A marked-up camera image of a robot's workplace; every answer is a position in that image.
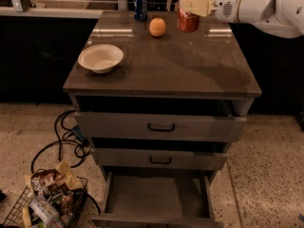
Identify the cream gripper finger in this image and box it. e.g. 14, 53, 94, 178
179, 0, 217, 17

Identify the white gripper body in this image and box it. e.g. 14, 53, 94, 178
215, 0, 241, 23

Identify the red coke can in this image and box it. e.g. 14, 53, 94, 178
178, 0, 200, 32

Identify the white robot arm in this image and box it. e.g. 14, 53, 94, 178
179, 0, 304, 39

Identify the blue pepsi can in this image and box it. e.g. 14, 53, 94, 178
133, 0, 147, 22

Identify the white paper bowl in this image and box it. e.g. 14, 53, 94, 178
78, 45, 124, 74

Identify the orange fruit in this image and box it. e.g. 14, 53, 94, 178
149, 18, 166, 37

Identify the grey drawer cabinet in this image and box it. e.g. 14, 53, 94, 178
62, 10, 263, 228

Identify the top grey drawer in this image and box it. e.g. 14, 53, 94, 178
75, 112, 247, 143

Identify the middle grey drawer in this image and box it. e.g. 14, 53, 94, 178
92, 148, 227, 170

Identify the bottom open grey drawer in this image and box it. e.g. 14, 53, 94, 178
91, 169, 223, 228

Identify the brown snack bag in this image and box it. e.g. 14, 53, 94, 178
25, 161, 84, 197

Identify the clear plastic bottle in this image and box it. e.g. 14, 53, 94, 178
28, 192, 59, 225

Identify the yellow packet in basket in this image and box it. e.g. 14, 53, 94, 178
22, 206, 31, 228

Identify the black floor cable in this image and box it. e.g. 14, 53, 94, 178
29, 109, 93, 175

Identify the black wire basket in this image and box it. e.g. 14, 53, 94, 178
4, 176, 87, 228

